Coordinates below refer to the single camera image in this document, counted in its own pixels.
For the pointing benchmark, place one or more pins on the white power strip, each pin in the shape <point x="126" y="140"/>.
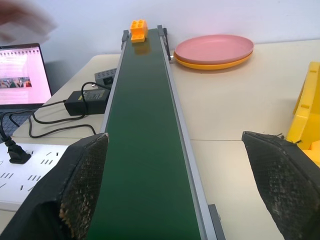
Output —
<point x="27" y="172"/>

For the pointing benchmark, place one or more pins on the green conveyor belt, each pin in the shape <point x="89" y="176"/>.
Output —
<point x="147" y="140"/>

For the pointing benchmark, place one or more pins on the blurred person hand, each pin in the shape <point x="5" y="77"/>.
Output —
<point x="22" y="22"/>

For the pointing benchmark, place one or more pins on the black power plug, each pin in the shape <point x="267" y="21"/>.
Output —
<point x="16" y="152"/>

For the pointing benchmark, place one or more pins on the grey control box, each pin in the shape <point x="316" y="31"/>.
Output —
<point x="106" y="78"/>

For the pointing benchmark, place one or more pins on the black power adapter brick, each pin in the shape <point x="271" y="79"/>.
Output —
<point x="86" y="101"/>

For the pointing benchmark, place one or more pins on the yellow plastic plate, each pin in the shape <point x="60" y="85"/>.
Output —
<point x="212" y="64"/>

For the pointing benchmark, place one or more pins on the open laptop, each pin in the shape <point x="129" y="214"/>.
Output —
<point x="21" y="80"/>

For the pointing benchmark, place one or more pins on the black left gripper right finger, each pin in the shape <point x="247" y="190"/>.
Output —
<point x="282" y="185"/>

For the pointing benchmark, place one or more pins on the pink plastic plate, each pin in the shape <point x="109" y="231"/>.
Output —
<point x="215" y="48"/>

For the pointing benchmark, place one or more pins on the yellow plastic bin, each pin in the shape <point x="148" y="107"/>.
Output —
<point x="306" y="117"/>

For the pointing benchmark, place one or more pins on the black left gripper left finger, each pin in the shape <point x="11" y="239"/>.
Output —
<point x="62" y="190"/>

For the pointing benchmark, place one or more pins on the orange toy building block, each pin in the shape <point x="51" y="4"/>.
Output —
<point x="138" y="30"/>

